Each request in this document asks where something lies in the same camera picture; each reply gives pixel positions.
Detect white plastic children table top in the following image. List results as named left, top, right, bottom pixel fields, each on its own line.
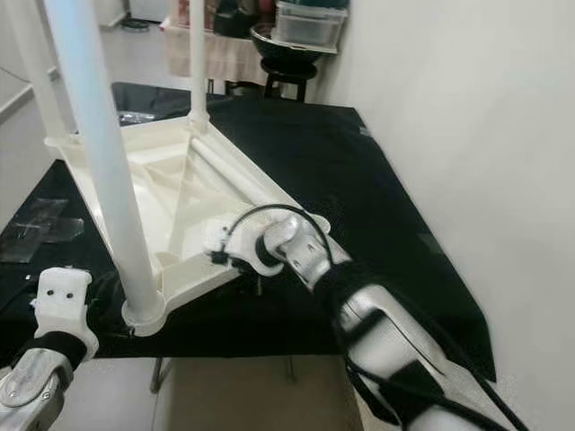
left=45, top=117, right=333, bottom=338

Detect grey metal table leg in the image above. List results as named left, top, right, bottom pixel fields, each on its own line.
left=151, top=357, right=172, bottom=394

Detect black tablecloth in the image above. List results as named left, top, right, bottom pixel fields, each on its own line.
left=0, top=83, right=500, bottom=383

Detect beige table cloth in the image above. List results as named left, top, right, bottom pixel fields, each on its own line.
left=164, top=22, right=266, bottom=86

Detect black wok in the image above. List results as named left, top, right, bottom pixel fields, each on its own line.
left=250, top=25, right=324, bottom=77

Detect black bag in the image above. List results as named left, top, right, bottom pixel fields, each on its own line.
left=214, top=0, right=261, bottom=39

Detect green lid clear container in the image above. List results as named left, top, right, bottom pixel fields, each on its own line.
left=274, top=0, right=349, bottom=53

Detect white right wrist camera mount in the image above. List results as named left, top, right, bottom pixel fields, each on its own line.
left=202, top=220, right=275, bottom=275

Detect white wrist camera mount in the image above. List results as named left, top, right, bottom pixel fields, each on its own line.
left=202, top=220, right=275, bottom=275
left=34, top=268, right=98, bottom=360

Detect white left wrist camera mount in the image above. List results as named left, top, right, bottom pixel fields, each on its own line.
left=34, top=268, right=98, bottom=360

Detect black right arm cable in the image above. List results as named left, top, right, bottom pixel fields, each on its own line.
left=227, top=204, right=531, bottom=431

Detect black wall cables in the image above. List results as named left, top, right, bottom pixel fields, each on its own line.
left=0, top=65, right=30, bottom=86

